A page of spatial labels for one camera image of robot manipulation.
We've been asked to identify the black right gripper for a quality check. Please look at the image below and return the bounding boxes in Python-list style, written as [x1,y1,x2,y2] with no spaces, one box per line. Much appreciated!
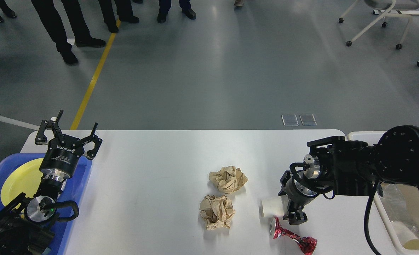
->
[279,170,319,225]

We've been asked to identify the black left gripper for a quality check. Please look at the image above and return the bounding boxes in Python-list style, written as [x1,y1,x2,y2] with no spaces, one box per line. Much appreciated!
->
[35,110,103,182]

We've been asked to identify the white paper cup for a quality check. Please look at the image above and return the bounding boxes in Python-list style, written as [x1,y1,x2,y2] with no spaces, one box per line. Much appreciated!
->
[260,195,288,218]

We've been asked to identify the yellow plastic plate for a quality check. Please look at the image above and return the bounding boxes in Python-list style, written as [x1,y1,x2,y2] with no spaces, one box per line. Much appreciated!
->
[0,158,43,206]

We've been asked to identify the aluminium foil tray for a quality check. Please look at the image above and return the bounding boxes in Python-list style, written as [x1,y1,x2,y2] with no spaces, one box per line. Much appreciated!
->
[380,184,419,238]

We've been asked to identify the cream paper cup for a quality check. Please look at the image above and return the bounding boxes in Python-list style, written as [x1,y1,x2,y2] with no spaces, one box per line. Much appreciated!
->
[391,221,419,250]

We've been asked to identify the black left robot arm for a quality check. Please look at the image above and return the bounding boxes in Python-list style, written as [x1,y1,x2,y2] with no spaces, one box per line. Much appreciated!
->
[0,110,103,255]

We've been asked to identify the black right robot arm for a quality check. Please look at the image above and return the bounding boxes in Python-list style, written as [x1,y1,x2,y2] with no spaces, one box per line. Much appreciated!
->
[279,125,419,255]

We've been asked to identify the white pink plate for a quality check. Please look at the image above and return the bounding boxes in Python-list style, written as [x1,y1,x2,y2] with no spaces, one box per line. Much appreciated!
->
[59,180,67,196]

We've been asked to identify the red foil wrapper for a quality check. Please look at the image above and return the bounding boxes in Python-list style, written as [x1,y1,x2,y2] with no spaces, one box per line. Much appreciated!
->
[269,216,317,255]

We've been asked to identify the crumpled brown paper upper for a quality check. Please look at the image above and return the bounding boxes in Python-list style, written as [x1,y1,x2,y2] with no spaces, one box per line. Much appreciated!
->
[208,166,248,194]

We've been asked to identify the crumpled brown paper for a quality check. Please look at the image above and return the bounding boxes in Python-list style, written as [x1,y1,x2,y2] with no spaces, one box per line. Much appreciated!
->
[199,195,236,230]
[208,166,248,194]

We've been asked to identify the left floor socket plate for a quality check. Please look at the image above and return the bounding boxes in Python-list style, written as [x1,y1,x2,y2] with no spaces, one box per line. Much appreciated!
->
[282,114,300,126]

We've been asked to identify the floor socket plate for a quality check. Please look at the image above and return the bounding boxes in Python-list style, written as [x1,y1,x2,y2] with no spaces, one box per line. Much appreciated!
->
[299,114,317,126]
[282,114,300,126]

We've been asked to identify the crumpled brown paper lower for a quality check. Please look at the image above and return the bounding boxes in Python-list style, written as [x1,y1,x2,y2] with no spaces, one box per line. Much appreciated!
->
[199,195,236,230]

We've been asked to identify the right floor socket plate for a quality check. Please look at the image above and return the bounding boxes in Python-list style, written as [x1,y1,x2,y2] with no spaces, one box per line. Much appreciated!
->
[299,114,317,126]

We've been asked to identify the white waste bin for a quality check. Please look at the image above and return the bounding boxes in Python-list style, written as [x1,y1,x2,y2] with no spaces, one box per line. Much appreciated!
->
[347,131,419,255]

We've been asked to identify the bystander black trousers left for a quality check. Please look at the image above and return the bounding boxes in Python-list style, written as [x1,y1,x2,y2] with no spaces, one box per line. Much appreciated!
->
[31,0,106,66]

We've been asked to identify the bystander black trousers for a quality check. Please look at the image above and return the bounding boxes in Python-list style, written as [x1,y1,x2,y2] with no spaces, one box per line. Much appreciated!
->
[98,0,140,33]
[31,0,106,66]

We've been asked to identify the bystander black trousers middle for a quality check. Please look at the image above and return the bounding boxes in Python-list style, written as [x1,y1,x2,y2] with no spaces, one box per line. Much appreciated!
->
[98,0,140,33]

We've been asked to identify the bystander dark blue trousers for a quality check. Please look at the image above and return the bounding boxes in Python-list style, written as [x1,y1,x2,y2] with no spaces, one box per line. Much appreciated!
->
[157,0,197,24]

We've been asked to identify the bystander brown shoes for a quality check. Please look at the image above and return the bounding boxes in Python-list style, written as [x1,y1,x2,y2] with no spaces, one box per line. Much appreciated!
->
[234,0,245,7]

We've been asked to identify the white rolling chair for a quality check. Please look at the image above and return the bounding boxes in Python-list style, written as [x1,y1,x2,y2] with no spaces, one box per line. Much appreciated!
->
[345,0,419,50]

